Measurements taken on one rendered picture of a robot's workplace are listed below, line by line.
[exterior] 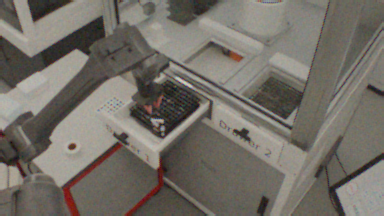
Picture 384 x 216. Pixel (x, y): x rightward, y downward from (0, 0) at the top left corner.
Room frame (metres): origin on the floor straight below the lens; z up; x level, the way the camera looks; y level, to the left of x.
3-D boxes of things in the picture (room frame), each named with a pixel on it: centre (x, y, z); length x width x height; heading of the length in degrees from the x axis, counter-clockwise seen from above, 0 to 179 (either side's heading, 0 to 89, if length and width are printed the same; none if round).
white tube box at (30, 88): (1.34, 0.50, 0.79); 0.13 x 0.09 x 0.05; 131
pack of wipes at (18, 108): (1.22, 0.62, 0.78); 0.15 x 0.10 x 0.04; 51
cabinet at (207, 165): (1.38, -0.56, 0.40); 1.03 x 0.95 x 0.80; 41
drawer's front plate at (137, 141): (0.90, 0.06, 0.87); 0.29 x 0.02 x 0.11; 41
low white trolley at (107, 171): (1.21, 0.33, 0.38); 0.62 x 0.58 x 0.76; 41
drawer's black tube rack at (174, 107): (1.03, -0.09, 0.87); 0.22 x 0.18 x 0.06; 131
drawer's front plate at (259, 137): (0.86, -0.38, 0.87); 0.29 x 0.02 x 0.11; 41
